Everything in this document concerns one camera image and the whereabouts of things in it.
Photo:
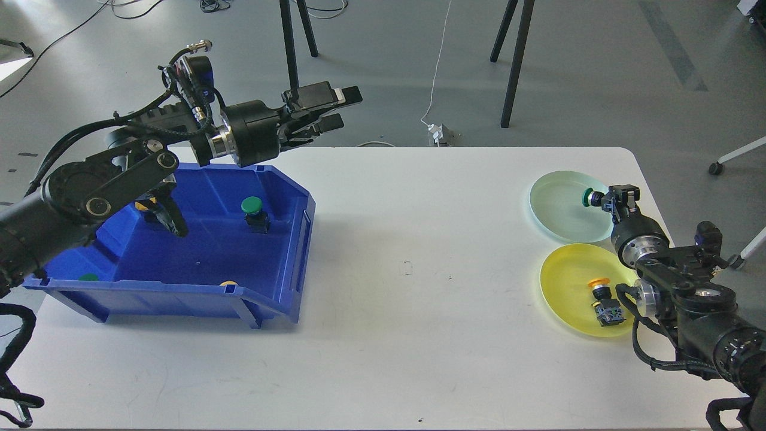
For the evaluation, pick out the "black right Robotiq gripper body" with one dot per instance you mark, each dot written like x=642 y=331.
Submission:
x=636 y=237

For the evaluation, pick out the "black tripod right legs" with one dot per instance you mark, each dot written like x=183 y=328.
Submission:
x=518 y=53

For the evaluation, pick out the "light green plate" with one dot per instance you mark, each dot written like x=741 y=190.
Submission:
x=556 y=201

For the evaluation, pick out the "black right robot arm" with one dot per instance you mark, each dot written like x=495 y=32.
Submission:
x=683 y=321

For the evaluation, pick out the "black tripod legs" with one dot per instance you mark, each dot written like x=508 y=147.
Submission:
x=518 y=53
x=289 y=42

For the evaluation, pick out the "yellow plate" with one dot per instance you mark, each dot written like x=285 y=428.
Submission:
x=564 y=278

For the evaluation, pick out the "white power adapter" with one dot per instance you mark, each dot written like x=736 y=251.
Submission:
x=441 y=136

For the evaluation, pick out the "black tripod left legs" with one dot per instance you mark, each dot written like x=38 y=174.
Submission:
x=289 y=42

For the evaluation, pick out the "blue plastic bin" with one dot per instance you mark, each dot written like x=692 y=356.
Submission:
x=145 y=270

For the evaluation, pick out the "green button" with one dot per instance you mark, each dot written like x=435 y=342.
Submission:
x=592 y=198
x=254 y=214

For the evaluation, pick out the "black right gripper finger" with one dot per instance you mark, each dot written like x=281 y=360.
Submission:
x=621 y=202

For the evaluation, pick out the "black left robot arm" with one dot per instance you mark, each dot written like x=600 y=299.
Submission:
x=96 y=170

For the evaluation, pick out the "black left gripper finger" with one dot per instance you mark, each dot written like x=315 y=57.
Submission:
x=296 y=133
x=318 y=99

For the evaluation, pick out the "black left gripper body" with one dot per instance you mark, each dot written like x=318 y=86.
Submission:
x=249 y=132

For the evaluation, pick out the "yellow button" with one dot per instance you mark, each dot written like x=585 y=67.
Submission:
x=606 y=308
x=148 y=209

